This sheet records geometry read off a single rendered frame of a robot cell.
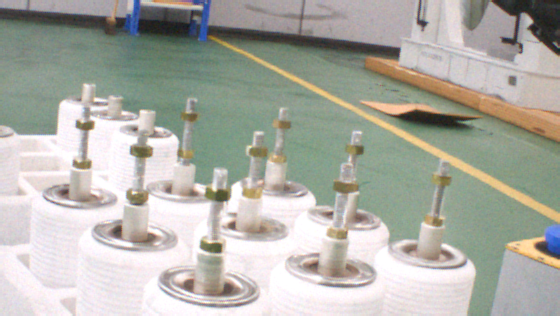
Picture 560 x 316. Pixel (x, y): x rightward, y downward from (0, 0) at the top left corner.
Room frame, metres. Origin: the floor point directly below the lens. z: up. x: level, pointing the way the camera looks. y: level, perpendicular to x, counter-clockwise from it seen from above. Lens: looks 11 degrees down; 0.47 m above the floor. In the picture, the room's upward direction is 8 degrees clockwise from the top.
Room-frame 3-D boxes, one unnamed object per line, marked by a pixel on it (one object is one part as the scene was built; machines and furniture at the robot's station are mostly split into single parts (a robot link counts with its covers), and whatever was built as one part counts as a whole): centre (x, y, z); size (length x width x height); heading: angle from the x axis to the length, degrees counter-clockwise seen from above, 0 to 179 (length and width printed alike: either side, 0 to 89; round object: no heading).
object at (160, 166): (1.12, 0.19, 0.16); 0.10 x 0.10 x 0.18
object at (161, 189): (0.82, 0.10, 0.25); 0.08 x 0.08 x 0.01
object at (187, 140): (0.82, 0.10, 0.31); 0.01 x 0.01 x 0.08; 23
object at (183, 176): (0.82, 0.10, 0.26); 0.02 x 0.02 x 0.03
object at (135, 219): (0.66, 0.12, 0.26); 0.02 x 0.02 x 0.03
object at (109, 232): (0.66, 0.12, 0.25); 0.08 x 0.08 x 0.01
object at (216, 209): (0.56, 0.04, 0.30); 0.01 x 0.01 x 0.08; 50
